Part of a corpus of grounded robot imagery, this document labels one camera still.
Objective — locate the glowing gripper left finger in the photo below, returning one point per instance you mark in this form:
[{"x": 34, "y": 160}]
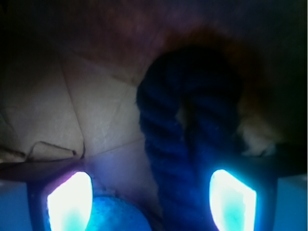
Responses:
[{"x": 61, "y": 201}]

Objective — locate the blue dimpled ball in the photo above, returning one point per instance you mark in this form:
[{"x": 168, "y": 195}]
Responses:
[{"x": 114, "y": 214}]

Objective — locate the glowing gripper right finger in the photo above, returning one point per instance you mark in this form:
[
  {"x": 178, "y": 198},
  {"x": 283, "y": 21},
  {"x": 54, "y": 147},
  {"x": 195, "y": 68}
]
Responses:
[{"x": 242, "y": 198}]

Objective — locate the brown paper bag basin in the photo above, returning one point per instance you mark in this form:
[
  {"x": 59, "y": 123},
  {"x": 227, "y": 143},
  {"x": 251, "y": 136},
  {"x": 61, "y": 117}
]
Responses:
[{"x": 69, "y": 69}]

